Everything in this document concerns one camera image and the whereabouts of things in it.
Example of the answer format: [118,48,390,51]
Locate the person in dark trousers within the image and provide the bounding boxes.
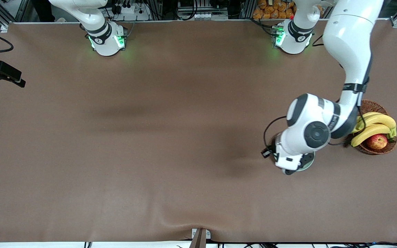
[31,0,61,23]

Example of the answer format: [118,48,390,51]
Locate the brown table cover mat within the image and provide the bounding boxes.
[0,19,397,243]

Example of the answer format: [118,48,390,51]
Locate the red apple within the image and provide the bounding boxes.
[366,134,388,150]

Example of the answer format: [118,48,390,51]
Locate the yellow banana bunch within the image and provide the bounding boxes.
[351,112,397,147]

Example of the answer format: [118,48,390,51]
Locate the brown wicker basket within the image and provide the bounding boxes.
[348,100,397,155]

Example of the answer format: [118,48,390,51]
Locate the white power strip with plugs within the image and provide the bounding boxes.
[111,3,151,21]

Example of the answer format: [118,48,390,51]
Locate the orange bread bun pile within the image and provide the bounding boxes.
[253,0,297,19]

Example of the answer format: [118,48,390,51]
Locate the white connector strip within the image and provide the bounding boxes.
[192,12,229,20]

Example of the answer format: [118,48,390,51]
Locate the metal table edge bracket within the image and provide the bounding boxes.
[189,228,211,248]

